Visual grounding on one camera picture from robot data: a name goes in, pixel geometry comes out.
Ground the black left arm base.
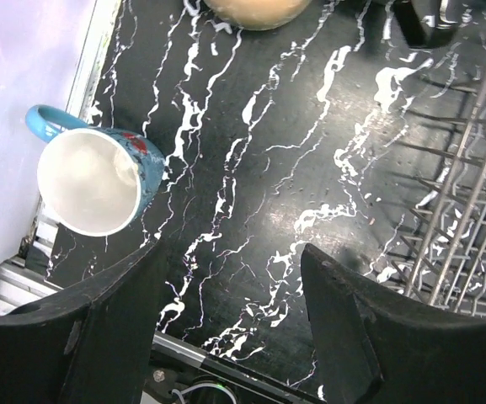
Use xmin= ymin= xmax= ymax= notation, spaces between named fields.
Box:
xmin=141 ymin=355 xmax=303 ymax=403

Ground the cream scalloped mug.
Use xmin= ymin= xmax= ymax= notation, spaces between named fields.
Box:
xmin=392 ymin=0 xmax=476 ymax=50

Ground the grey wire dish rack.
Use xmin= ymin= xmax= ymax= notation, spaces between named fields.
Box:
xmin=377 ymin=69 xmax=486 ymax=318

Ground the tan brown mug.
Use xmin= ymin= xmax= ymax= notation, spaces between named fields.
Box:
xmin=204 ymin=0 xmax=311 ymax=31

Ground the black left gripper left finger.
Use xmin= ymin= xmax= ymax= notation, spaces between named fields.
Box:
xmin=0 ymin=243 xmax=167 ymax=403

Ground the teal floral mug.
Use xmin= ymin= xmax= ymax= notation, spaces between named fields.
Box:
xmin=25 ymin=104 xmax=165 ymax=237

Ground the aluminium frame rail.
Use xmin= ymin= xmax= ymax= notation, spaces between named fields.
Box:
xmin=0 ymin=1 xmax=120 ymax=313

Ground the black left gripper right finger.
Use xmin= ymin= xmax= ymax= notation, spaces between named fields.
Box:
xmin=301 ymin=244 xmax=486 ymax=403

